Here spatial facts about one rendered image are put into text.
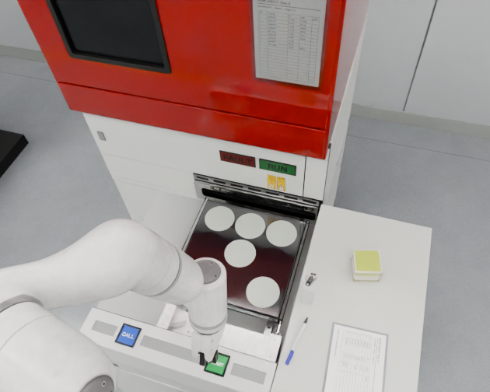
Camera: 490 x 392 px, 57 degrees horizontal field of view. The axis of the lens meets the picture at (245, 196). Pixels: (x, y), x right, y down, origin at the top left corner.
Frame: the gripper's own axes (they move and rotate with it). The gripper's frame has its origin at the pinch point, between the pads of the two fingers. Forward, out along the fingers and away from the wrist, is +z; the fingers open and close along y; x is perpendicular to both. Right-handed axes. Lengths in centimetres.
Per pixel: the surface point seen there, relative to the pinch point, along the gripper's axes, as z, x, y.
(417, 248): -1, 46, -51
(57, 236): 90, -132, -87
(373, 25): -7, 15, -211
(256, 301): 11.0, 3.9, -26.0
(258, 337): 15.0, 7.4, -17.2
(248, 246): 7.3, -4.0, -42.8
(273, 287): 9.8, 7.5, -31.7
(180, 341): 9.3, -11.5, -6.0
